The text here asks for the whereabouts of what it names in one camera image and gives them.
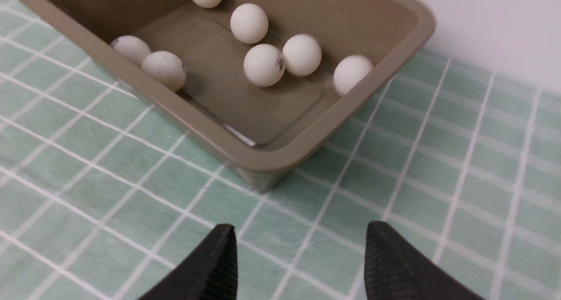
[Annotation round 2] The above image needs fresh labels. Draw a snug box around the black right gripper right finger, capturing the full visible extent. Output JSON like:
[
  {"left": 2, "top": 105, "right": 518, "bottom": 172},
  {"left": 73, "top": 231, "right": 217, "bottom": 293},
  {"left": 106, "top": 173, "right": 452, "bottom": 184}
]
[{"left": 363, "top": 221, "right": 481, "bottom": 300}]

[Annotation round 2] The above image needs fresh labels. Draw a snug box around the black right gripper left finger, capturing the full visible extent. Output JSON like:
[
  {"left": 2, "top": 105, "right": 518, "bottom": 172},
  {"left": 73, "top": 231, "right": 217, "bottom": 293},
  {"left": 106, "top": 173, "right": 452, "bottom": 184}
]
[{"left": 140, "top": 224, "right": 238, "bottom": 300}]

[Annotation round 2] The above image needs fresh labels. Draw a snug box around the olive green plastic bin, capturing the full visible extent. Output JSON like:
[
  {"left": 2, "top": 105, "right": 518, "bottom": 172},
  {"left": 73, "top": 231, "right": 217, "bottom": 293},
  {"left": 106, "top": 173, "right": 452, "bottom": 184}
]
[{"left": 20, "top": 0, "right": 436, "bottom": 192}]

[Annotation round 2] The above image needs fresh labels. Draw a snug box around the white ping-pong ball corner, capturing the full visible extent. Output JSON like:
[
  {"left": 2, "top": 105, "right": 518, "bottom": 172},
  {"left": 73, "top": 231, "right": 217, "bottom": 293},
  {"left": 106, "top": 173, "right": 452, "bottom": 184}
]
[{"left": 333, "top": 55, "right": 373, "bottom": 96}]

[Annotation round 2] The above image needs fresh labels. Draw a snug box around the white ping-pong ball logo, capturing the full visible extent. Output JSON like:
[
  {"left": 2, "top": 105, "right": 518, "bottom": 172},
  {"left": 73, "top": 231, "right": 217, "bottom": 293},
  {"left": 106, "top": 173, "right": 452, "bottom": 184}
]
[{"left": 243, "top": 44, "right": 285, "bottom": 87}]

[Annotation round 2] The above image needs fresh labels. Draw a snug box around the white ping-pong ball with logo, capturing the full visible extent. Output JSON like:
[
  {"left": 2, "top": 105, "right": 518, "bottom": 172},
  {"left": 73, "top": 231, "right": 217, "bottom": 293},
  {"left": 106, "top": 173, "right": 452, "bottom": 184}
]
[{"left": 110, "top": 36, "right": 152, "bottom": 68}]

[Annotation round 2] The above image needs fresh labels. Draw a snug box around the green checked tablecloth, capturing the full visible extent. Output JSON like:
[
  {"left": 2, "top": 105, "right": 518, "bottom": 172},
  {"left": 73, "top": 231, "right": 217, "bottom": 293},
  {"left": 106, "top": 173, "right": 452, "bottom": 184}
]
[{"left": 1, "top": 0, "right": 560, "bottom": 300}]

